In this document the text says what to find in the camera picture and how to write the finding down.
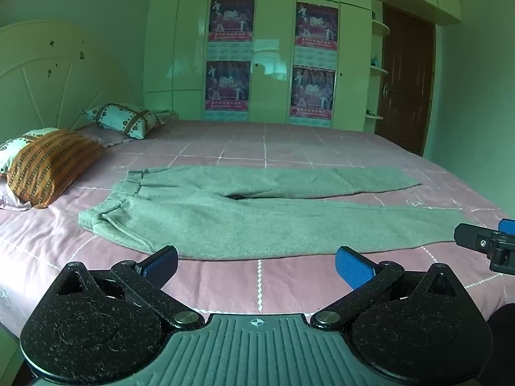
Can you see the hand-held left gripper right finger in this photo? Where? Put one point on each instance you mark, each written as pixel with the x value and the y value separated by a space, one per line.
pixel 354 267

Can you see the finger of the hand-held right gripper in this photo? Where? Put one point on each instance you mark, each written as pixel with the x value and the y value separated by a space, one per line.
pixel 507 226
pixel 472 237

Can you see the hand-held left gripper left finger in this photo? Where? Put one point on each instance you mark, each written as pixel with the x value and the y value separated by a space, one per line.
pixel 161 263

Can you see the grey pants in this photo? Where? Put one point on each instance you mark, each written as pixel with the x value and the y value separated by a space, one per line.
pixel 241 217

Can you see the person's dark clothing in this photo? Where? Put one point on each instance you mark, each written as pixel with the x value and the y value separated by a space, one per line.
pixel 503 341

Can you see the bed with pink checked bedspread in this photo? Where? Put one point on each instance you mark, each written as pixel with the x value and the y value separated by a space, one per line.
pixel 281 152

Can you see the orange striped pillow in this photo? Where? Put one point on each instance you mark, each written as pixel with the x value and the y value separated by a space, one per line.
pixel 48 165

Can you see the white teal patterned pillow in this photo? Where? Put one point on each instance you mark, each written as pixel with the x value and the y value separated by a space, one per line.
pixel 120 118
pixel 12 148

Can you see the brown wooden door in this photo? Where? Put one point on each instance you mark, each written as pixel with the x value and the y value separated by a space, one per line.
pixel 406 80

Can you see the cream corner shelf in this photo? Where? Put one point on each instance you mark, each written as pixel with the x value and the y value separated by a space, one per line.
pixel 380 70

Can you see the cream wooden headboard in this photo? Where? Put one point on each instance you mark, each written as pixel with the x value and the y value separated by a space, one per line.
pixel 40 80

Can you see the cream glossy wardrobe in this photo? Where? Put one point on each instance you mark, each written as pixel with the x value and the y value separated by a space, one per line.
pixel 273 28

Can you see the purple wall poster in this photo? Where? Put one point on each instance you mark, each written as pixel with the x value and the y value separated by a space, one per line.
pixel 231 20
pixel 227 86
pixel 313 92
pixel 316 24

